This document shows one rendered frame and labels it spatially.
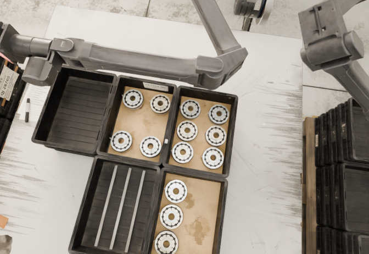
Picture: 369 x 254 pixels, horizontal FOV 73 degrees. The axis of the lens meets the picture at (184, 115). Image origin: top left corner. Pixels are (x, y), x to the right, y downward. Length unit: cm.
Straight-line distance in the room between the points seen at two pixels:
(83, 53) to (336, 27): 58
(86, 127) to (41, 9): 185
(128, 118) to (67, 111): 32
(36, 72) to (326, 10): 69
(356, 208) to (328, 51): 150
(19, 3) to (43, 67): 241
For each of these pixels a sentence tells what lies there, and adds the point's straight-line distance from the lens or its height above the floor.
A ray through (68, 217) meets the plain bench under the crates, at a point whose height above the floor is 70.
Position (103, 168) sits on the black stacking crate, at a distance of 128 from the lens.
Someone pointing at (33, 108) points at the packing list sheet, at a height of 70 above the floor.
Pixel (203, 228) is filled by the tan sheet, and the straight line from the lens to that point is 124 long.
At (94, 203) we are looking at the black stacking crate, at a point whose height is 83.
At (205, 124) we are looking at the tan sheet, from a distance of 128.
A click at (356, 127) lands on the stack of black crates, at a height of 49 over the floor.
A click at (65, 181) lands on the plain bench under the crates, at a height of 70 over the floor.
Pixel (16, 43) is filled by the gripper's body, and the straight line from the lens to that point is 81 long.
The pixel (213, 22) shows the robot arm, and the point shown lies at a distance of 74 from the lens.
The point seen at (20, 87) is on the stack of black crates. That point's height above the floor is 25.
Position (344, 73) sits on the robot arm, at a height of 153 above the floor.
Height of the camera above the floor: 205
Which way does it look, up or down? 72 degrees down
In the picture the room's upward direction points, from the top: 5 degrees clockwise
